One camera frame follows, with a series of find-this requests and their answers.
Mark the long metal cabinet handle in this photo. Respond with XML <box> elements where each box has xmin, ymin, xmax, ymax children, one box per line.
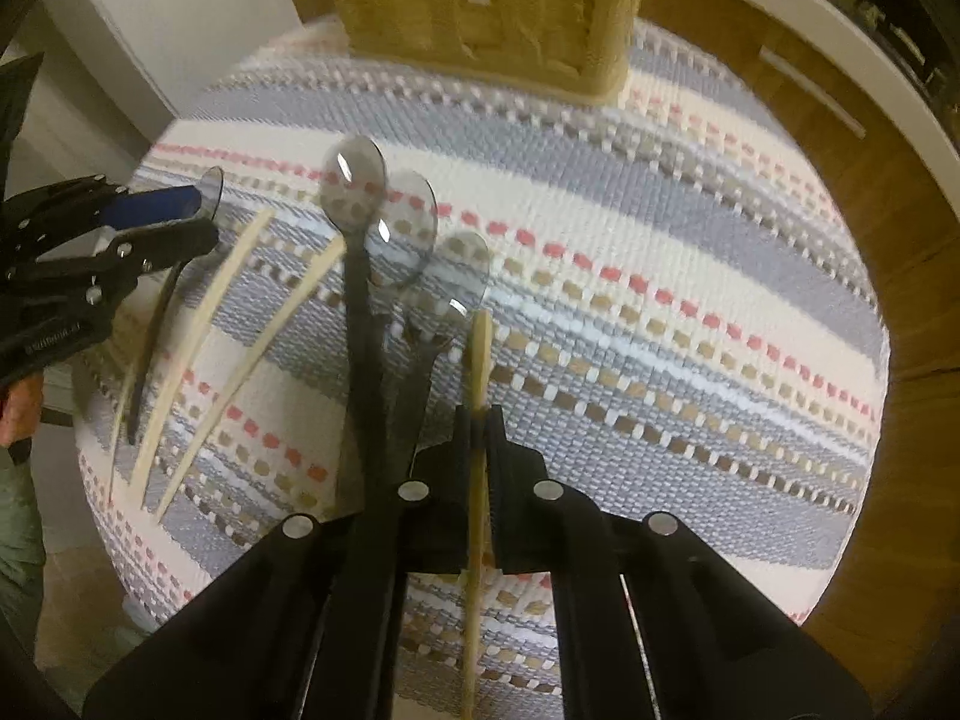
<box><xmin>759</xmin><ymin>45</ymin><xmax>868</xmax><ymax>138</ymax></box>

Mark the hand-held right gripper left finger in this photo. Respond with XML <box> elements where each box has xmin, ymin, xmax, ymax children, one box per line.
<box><xmin>82</xmin><ymin>403</ymin><xmax>482</xmax><ymax>720</ymax></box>

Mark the tan plastic utensil basket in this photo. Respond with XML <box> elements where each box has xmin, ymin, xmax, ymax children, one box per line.
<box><xmin>307</xmin><ymin>0</ymin><xmax>650</xmax><ymax>107</ymax></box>

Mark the clear plastic spoon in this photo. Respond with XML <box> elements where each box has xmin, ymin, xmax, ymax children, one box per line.
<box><xmin>124</xmin><ymin>165</ymin><xmax>226</xmax><ymax>448</ymax></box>
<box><xmin>321</xmin><ymin>136</ymin><xmax>391</xmax><ymax>518</ymax></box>
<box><xmin>367</xmin><ymin>171</ymin><xmax>440</xmax><ymax>466</ymax></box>
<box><xmin>390</xmin><ymin>232</ymin><xmax>493</xmax><ymax>481</ymax></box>

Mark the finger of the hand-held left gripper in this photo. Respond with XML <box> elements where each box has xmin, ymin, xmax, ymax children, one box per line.
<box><xmin>0</xmin><ymin>174</ymin><xmax>205</xmax><ymax>257</ymax></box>
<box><xmin>28</xmin><ymin>217</ymin><xmax>221</xmax><ymax>306</ymax></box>

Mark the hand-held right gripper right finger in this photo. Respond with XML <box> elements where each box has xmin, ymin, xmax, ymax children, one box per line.
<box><xmin>486</xmin><ymin>405</ymin><xmax>872</xmax><ymax>720</ymax></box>

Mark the person's green clothing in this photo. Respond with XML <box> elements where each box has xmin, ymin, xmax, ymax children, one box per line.
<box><xmin>0</xmin><ymin>457</ymin><xmax>47</xmax><ymax>642</ymax></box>

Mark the white kitchen countertop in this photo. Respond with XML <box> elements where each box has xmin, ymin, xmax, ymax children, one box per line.
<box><xmin>649</xmin><ymin>0</ymin><xmax>960</xmax><ymax>200</ymax></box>

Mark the striped woven table mat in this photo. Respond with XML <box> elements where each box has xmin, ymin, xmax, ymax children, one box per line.
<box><xmin>75</xmin><ymin>19</ymin><xmax>890</xmax><ymax>720</ymax></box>

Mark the wooden chopstick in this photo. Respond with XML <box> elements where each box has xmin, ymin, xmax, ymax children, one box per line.
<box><xmin>107</xmin><ymin>360</ymin><xmax>147</xmax><ymax>503</ymax></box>
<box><xmin>131</xmin><ymin>208</ymin><xmax>275</xmax><ymax>493</ymax></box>
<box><xmin>154</xmin><ymin>240</ymin><xmax>348</xmax><ymax>522</ymax></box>
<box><xmin>459</xmin><ymin>309</ymin><xmax>496</xmax><ymax>720</ymax></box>

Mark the person's left hand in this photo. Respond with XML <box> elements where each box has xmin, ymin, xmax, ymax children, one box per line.
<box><xmin>0</xmin><ymin>375</ymin><xmax>44</xmax><ymax>460</ymax></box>

